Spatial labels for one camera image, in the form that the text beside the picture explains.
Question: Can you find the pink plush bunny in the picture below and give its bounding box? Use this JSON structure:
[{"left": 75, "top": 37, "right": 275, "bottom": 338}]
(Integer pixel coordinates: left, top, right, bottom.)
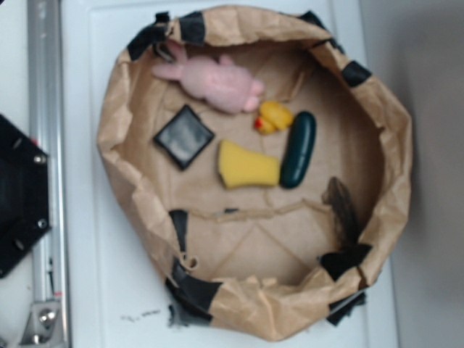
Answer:
[{"left": 152, "top": 41, "right": 265, "bottom": 115}]

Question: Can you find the yellow sponge piece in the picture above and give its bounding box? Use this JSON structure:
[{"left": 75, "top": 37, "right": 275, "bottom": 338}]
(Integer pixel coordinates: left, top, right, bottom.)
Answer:
[{"left": 217, "top": 140, "right": 280, "bottom": 189}]

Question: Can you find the brown paper bag bin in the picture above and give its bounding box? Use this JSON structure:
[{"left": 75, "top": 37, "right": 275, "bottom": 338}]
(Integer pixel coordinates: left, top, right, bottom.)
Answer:
[{"left": 97, "top": 5, "right": 413, "bottom": 341}]

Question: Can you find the black square box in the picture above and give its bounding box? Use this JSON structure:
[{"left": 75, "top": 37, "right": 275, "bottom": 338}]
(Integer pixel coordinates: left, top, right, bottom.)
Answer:
[{"left": 153, "top": 104, "right": 215, "bottom": 170}]

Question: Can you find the dark green oblong capsule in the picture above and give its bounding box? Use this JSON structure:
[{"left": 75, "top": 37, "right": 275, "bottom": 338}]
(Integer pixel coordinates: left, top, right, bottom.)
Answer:
[{"left": 280, "top": 111, "right": 317, "bottom": 189}]

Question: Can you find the yellow rubber duck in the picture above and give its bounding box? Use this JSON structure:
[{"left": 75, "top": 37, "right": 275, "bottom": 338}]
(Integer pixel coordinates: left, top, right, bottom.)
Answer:
[{"left": 254, "top": 101, "right": 294, "bottom": 135}]

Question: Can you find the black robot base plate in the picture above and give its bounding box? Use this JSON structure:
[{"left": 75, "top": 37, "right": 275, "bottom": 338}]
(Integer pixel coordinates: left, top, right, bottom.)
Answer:
[{"left": 1, "top": 116, "right": 50, "bottom": 278}]

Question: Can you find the aluminium extrusion rail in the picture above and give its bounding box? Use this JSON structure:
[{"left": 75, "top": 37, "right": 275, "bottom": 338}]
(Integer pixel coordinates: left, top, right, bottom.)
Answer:
[{"left": 27, "top": 1, "right": 69, "bottom": 306}]

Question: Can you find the metal corner bracket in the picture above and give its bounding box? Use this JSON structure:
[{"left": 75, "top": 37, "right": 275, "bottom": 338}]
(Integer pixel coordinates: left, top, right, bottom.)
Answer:
[{"left": 19, "top": 300, "right": 65, "bottom": 347}]

